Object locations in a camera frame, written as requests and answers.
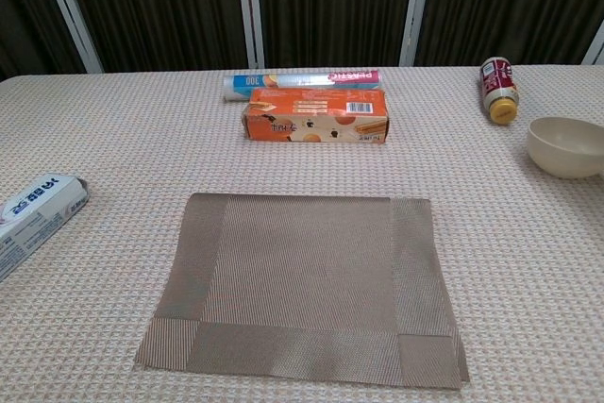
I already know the plastic wrap roll box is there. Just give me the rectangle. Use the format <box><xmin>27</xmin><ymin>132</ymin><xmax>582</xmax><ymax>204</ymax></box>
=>
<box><xmin>223</xmin><ymin>68</ymin><xmax>382</xmax><ymax>105</ymax></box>

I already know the red bottle yellow cap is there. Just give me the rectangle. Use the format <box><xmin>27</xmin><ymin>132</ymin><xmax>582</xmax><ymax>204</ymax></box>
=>
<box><xmin>479</xmin><ymin>56</ymin><xmax>519</xmax><ymax>127</ymax></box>

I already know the white screen frame post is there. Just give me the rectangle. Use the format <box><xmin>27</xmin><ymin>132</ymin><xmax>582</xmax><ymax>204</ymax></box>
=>
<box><xmin>399</xmin><ymin>0</ymin><xmax>434</xmax><ymax>68</ymax></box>
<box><xmin>580</xmin><ymin>23</ymin><xmax>604</xmax><ymax>66</ymax></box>
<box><xmin>234</xmin><ymin>0</ymin><xmax>265</xmax><ymax>70</ymax></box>
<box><xmin>35</xmin><ymin>0</ymin><xmax>105</xmax><ymax>75</ymax></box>

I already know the white toothpaste box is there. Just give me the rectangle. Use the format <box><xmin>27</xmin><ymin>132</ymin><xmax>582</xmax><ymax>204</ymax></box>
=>
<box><xmin>0</xmin><ymin>172</ymin><xmax>91</xmax><ymax>284</ymax></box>

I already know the dark pleated curtain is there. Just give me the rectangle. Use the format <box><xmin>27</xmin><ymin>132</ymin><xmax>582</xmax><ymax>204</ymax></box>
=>
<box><xmin>0</xmin><ymin>0</ymin><xmax>604</xmax><ymax>81</ymax></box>

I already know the brown woven placemat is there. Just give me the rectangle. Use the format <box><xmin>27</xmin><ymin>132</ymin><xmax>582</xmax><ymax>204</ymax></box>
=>
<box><xmin>134</xmin><ymin>193</ymin><xmax>472</xmax><ymax>391</ymax></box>

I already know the pink checked tablecloth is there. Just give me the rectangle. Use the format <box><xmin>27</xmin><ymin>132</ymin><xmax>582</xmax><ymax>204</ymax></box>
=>
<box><xmin>0</xmin><ymin>64</ymin><xmax>604</xmax><ymax>403</ymax></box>

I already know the orange biscuit box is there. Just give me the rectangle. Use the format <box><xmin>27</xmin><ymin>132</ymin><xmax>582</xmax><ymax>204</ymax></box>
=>
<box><xmin>241</xmin><ymin>86</ymin><xmax>392</xmax><ymax>144</ymax></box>

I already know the beige bowl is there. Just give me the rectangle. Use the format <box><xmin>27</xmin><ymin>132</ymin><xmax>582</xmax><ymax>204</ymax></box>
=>
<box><xmin>526</xmin><ymin>116</ymin><xmax>604</xmax><ymax>180</ymax></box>

